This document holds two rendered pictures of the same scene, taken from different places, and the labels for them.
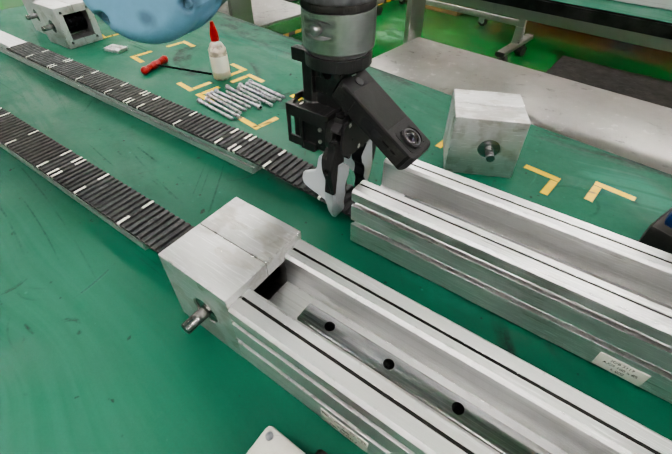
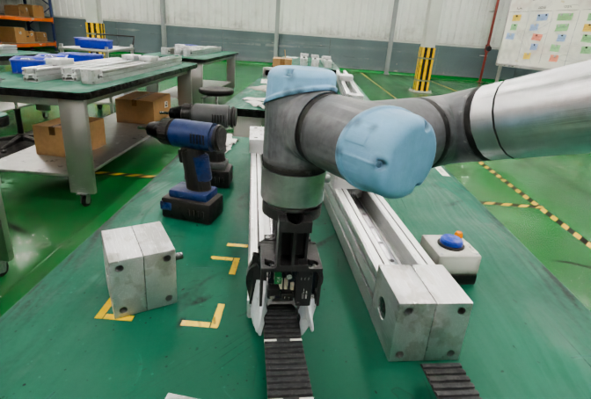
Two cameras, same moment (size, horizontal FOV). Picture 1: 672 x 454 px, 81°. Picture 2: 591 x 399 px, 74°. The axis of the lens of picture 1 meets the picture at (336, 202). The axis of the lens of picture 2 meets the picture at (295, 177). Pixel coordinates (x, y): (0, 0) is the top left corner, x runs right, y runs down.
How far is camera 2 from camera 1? 0.77 m
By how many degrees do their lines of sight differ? 104
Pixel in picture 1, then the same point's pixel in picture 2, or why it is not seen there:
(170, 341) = (472, 350)
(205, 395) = not seen: hidden behind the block
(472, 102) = (137, 247)
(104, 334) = (522, 386)
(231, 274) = (432, 270)
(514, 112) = (144, 228)
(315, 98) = (302, 250)
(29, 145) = not seen: outside the picture
